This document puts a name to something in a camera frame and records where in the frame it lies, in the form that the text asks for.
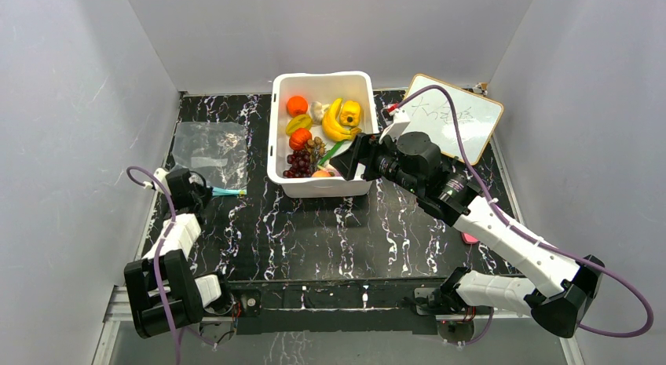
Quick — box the small orange pumpkin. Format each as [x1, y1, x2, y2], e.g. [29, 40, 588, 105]
[289, 128, 313, 151]

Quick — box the orange tangerine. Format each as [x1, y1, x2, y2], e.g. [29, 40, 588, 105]
[286, 96, 309, 118]

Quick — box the white plastic bin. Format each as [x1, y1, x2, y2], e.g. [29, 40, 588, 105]
[266, 71, 379, 198]

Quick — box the brown longan cluster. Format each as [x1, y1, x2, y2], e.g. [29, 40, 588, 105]
[305, 137, 327, 164]

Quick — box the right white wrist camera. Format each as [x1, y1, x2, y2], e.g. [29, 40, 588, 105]
[379, 108, 411, 144]

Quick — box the green onion stalk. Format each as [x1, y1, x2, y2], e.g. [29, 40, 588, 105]
[317, 141, 345, 166]

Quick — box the orange peach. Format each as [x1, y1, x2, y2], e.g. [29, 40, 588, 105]
[311, 170, 334, 178]

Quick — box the clear zip top bag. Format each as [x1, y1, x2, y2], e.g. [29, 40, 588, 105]
[170, 122, 248, 191]

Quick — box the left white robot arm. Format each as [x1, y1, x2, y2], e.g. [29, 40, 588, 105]
[123, 169, 236, 338]

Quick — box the small whiteboard wooden frame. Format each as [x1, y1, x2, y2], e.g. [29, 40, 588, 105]
[401, 74, 504, 166]

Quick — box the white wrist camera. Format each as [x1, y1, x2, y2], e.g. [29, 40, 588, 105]
[379, 108, 411, 144]
[153, 168, 169, 192]

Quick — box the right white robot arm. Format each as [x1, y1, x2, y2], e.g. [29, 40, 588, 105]
[330, 132, 602, 338]

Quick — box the yellow bell pepper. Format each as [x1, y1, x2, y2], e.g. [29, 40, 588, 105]
[338, 100, 363, 127]

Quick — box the white mushroom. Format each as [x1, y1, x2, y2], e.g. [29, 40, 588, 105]
[309, 101, 330, 125]

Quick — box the dark red grape bunch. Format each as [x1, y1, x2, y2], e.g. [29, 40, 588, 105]
[282, 149, 313, 178]

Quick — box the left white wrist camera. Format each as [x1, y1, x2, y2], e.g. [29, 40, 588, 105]
[153, 168, 169, 192]

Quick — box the pink eraser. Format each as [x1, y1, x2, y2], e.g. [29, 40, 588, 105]
[461, 232, 479, 245]

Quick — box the yellow banana bunch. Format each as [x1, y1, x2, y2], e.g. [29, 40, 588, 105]
[321, 98, 361, 142]

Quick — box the black front mounting rail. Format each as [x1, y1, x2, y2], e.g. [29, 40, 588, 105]
[171, 276, 521, 337]

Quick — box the yellow green starfruit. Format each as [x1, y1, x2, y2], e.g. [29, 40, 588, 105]
[285, 114, 313, 136]

